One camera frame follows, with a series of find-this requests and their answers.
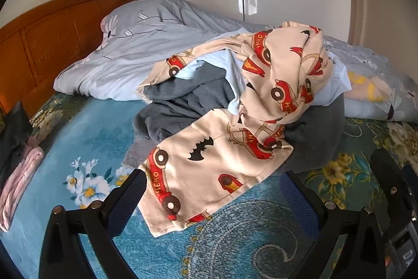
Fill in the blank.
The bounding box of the pillow with yellow print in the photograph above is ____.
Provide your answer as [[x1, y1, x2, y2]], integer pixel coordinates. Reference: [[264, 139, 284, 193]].
[[344, 70, 396, 103]]

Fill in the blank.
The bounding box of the dark folded cloth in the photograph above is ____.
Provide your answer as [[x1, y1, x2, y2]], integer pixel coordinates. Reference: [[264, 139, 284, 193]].
[[0, 101, 33, 188]]

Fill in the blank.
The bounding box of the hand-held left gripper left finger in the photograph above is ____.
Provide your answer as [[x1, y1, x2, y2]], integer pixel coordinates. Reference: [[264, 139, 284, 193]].
[[38, 169, 147, 279]]

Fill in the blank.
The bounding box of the grey garment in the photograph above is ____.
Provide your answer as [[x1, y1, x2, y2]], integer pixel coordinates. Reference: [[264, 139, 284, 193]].
[[122, 63, 346, 173]]

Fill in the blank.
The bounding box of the light blue garment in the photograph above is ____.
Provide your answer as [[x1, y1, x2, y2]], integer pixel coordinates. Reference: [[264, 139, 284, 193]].
[[176, 50, 351, 116]]

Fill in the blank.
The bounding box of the pink folded cloth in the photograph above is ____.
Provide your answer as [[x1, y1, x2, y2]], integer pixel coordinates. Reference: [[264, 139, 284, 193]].
[[0, 135, 44, 232]]

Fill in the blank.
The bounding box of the wooden headboard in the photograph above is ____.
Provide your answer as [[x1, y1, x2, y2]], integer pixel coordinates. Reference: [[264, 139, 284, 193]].
[[0, 0, 134, 123]]

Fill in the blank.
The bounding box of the door frame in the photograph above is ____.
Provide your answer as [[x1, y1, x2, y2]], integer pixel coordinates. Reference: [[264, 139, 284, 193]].
[[347, 0, 364, 46]]

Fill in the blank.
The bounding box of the teal floral bed blanket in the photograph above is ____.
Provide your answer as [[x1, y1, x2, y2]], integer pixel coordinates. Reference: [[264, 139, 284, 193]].
[[0, 91, 418, 279]]

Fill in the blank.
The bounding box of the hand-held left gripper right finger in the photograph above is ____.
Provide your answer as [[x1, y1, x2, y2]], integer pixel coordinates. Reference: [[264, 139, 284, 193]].
[[279, 170, 387, 279]]

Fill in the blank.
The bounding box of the cream car print garment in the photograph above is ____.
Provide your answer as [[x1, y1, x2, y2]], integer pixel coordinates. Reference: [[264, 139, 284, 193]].
[[136, 21, 334, 238]]

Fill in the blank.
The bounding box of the blue-grey floral duvet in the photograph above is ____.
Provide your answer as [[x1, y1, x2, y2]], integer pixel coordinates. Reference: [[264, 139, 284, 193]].
[[53, 0, 418, 132]]

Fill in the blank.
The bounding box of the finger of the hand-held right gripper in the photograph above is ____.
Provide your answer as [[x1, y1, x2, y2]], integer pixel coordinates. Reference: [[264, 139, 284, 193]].
[[370, 148, 411, 230]]

